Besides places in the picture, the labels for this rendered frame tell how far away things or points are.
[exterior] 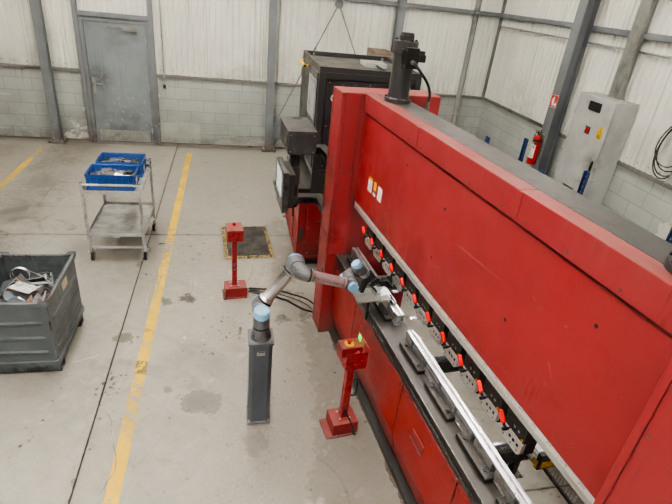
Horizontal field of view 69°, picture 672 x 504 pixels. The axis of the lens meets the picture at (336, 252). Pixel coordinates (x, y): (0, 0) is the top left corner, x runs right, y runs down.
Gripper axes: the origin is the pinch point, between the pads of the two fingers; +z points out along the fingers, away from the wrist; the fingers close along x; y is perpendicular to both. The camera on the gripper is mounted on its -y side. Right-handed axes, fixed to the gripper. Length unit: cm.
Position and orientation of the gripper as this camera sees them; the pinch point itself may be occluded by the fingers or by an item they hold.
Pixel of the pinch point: (376, 292)
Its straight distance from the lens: 374.2
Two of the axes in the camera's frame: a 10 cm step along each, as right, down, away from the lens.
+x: -3.7, -4.7, 8.0
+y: 7.7, -6.4, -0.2
